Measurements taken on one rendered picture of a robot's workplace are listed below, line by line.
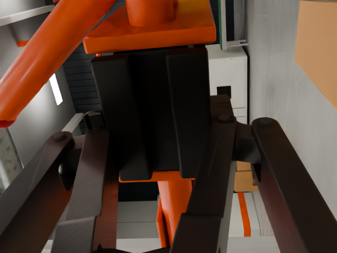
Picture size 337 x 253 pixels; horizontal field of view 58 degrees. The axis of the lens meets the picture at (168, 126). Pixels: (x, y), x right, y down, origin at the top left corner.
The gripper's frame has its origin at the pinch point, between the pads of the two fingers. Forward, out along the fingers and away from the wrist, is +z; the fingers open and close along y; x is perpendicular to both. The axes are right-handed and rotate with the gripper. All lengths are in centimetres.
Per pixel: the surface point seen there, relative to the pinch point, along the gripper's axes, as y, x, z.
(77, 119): -473, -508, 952
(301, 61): 12.9, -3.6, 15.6
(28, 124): -504, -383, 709
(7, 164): -372, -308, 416
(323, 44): 12.9, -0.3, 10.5
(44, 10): -473, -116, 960
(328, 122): 110, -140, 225
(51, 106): -503, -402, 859
